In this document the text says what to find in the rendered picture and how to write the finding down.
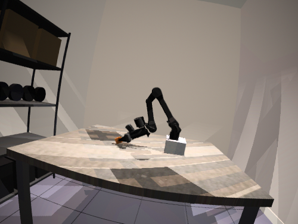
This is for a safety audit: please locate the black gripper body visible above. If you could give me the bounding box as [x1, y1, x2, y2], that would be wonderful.
[124, 129, 140, 143]

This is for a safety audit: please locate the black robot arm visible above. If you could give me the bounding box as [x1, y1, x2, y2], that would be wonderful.
[125, 87, 181, 141]

